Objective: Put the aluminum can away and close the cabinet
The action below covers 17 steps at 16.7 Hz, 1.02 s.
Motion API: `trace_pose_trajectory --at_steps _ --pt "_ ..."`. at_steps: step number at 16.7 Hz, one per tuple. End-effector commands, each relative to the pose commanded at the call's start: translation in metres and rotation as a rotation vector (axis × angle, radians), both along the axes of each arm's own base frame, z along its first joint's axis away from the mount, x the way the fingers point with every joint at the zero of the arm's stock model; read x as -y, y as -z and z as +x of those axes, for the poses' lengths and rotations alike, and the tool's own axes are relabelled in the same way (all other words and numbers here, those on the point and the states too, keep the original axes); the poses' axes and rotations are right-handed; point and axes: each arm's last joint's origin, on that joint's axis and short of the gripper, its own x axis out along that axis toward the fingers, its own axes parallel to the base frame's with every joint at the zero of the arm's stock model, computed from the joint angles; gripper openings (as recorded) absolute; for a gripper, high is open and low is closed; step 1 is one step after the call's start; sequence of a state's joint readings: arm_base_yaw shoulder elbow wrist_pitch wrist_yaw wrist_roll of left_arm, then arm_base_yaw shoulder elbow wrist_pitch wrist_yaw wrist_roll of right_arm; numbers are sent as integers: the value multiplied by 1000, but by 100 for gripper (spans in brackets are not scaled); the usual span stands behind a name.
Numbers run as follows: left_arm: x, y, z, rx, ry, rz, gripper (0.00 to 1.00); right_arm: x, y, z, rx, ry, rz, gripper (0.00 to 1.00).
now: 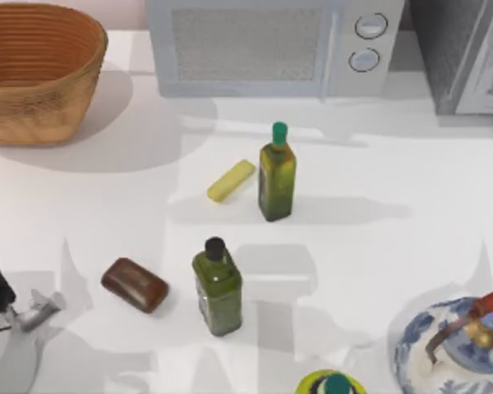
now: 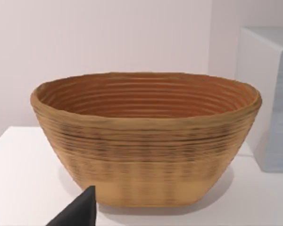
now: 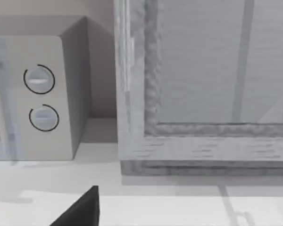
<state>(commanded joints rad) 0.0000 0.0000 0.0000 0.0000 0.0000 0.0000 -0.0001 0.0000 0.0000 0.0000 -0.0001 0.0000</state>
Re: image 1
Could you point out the yellow bar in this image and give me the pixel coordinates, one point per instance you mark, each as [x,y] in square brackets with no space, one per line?
[231,181]

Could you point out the green bottle with black cap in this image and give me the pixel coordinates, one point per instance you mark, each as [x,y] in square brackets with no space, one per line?
[218,291]

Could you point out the brown bread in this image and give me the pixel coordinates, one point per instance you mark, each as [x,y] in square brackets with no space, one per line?
[134,285]

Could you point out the pale microwave oven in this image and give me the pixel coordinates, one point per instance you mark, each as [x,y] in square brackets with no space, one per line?
[246,49]

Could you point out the round microwave knob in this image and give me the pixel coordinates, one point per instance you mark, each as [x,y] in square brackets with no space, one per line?
[364,60]
[371,25]

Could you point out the brown woven basket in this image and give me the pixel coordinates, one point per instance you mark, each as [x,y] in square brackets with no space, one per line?
[37,78]

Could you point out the blue and white teapot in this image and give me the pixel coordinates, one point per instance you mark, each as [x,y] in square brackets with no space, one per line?
[456,349]

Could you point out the grey cabinet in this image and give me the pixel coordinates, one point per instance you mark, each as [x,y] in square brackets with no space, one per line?
[468,53]

